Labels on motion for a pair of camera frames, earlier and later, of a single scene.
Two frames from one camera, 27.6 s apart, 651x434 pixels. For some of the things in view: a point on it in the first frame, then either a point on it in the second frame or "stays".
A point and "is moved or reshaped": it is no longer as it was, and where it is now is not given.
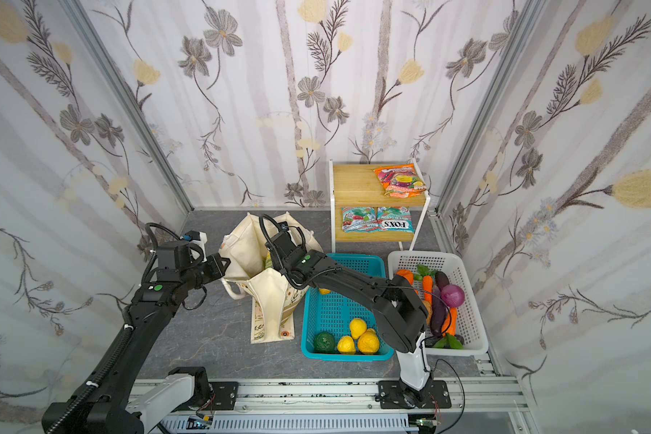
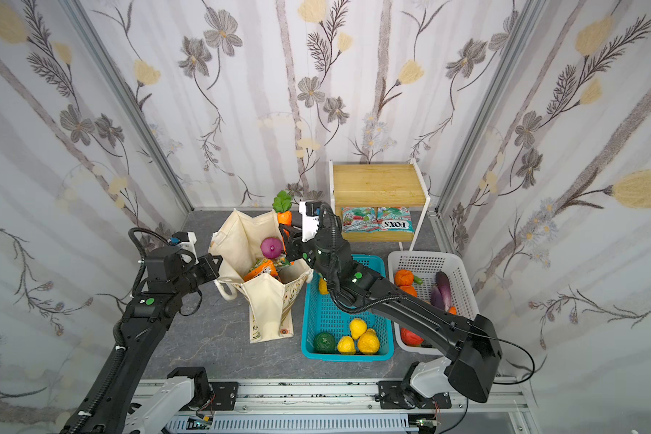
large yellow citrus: [369, 342] stays
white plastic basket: [469, 325] stays
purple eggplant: [439, 303] stays
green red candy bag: [361, 219] stays
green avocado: [325, 343] stays
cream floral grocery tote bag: [250, 268] is moved or reshaped
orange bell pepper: [408, 274] stays
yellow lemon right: [358, 326] stays
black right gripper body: [277, 255] to [301, 255]
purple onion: [452, 295] is moved or reshaped
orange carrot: [428, 287] to [282, 206]
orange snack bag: [400, 181] to [263, 267]
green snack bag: [268, 260] is moved or reshaped
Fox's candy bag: [395, 219] stays
